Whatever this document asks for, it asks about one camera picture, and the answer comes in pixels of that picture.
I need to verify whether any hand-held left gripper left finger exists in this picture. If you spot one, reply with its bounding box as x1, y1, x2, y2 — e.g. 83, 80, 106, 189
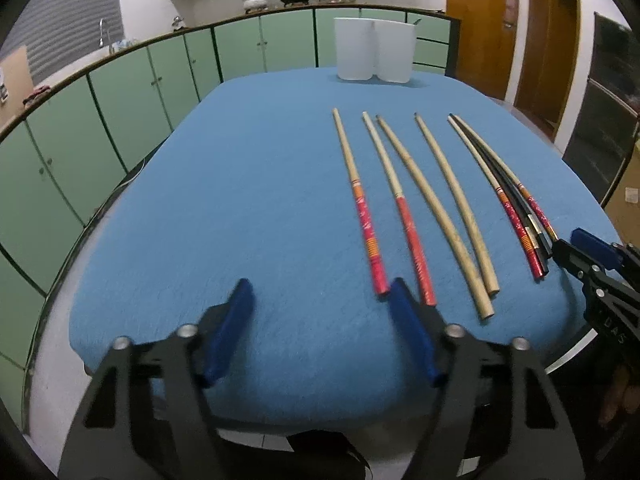
60, 278, 256, 480

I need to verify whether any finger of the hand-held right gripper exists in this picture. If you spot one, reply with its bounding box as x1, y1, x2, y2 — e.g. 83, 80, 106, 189
571, 228, 640, 277
552, 238, 610, 291

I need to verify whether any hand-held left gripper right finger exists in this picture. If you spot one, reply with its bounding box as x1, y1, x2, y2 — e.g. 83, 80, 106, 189
389, 279, 586, 480

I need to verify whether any black chopstick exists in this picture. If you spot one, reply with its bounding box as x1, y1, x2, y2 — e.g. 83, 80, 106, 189
449, 113, 551, 275

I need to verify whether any red patterned dark-tipped chopstick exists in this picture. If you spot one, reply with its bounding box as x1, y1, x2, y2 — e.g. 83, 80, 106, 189
447, 116, 546, 280
452, 115, 560, 243

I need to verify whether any red-handled bamboo chopstick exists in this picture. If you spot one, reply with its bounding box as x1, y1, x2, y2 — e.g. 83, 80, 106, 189
362, 111, 437, 307
331, 107, 391, 296

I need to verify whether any plain bamboo chopstick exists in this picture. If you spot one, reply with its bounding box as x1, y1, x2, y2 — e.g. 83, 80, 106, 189
414, 114, 501, 296
375, 115, 496, 320

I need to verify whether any white plastic utensil holder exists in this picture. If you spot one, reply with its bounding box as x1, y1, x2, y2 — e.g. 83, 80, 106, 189
333, 17, 377, 81
372, 20, 417, 84

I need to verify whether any person's right hand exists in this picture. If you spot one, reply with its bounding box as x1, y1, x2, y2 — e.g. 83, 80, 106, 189
597, 360, 640, 431

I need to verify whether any cardboard box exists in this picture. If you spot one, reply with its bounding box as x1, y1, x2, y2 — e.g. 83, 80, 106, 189
602, 142, 640, 221

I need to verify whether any black chalkboard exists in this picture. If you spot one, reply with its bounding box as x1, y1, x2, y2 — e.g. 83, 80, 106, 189
562, 12, 640, 206

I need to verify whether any blue felt table mat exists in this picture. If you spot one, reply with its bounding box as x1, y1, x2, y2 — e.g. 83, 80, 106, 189
67, 66, 623, 428

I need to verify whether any brown wooden door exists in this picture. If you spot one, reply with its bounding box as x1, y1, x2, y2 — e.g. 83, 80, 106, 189
445, 0, 533, 103

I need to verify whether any green drawer cabinet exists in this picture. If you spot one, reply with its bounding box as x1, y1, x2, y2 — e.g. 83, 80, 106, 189
410, 10, 461, 77

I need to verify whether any brown cardboard sheet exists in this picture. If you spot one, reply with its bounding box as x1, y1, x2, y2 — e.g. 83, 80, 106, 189
0, 45, 35, 133

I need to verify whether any grey window blind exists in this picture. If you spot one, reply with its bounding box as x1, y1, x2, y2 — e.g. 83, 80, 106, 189
10, 0, 123, 86

